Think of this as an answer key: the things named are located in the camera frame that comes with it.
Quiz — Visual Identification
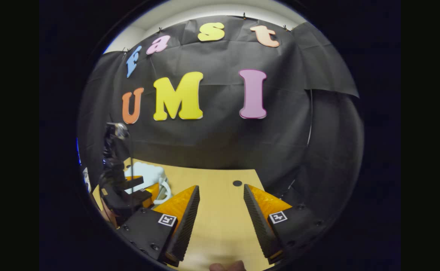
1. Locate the light blue suitcase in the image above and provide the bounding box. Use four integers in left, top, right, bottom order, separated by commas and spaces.
124, 162, 172, 206

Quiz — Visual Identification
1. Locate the black backdrop cloth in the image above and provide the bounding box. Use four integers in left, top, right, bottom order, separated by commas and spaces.
78, 15, 364, 226

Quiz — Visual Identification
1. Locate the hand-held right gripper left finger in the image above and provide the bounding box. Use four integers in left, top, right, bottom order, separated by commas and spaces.
116, 184, 200, 264

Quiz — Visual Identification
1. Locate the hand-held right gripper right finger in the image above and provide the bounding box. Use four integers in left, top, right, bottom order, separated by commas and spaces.
243, 184, 328, 264

